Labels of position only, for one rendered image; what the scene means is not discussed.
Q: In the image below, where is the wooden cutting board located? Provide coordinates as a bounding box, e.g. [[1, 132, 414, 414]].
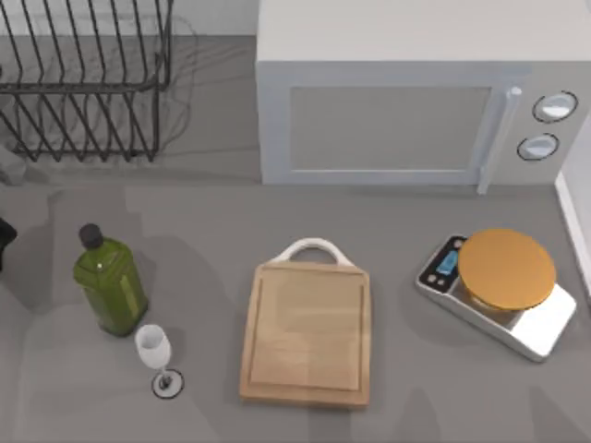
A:
[[238, 237, 373, 410]]

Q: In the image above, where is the microwave oven door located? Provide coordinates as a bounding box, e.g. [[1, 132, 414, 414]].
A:
[[258, 64, 532, 186]]

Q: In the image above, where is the green glass bottle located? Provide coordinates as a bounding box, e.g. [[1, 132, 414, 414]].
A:
[[72, 223, 151, 338]]

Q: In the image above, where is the pale microwave oven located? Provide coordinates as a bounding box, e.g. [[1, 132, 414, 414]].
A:
[[255, 0, 591, 196]]

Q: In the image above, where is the microwave door handle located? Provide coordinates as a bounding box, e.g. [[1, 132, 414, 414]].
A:
[[476, 85, 524, 196]]

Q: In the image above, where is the large microwave knob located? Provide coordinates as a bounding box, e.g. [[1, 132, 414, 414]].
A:
[[532, 90, 579, 124]]

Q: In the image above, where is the clear wine glass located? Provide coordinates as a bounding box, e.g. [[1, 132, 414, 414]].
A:
[[134, 324, 186, 400]]

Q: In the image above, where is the black wire dish rack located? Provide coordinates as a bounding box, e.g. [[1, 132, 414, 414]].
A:
[[0, 0, 176, 163]]

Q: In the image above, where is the small microwave knob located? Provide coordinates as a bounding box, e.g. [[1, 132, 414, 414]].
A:
[[516, 132, 561, 162]]

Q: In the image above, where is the silver kitchen scale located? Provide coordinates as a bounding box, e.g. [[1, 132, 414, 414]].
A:
[[414, 228, 578, 363]]

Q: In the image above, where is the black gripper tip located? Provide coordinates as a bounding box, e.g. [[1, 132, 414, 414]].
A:
[[0, 217, 18, 272]]

